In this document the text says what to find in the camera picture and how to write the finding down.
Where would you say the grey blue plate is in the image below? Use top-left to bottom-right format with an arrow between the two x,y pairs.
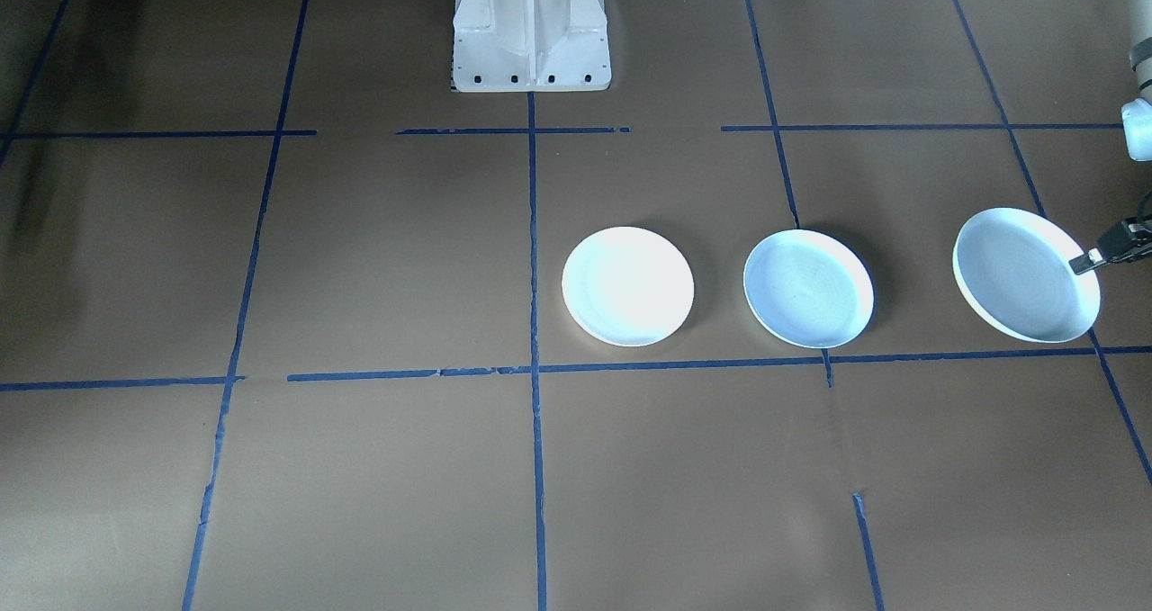
951,206 -> 1103,345

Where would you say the cream white plate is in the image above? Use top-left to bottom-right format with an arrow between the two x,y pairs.
560,225 -> 697,349

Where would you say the light blue plate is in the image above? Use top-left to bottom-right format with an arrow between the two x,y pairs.
742,229 -> 877,351

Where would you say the white pedestal with base plate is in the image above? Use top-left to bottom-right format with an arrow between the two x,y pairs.
449,0 -> 614,94

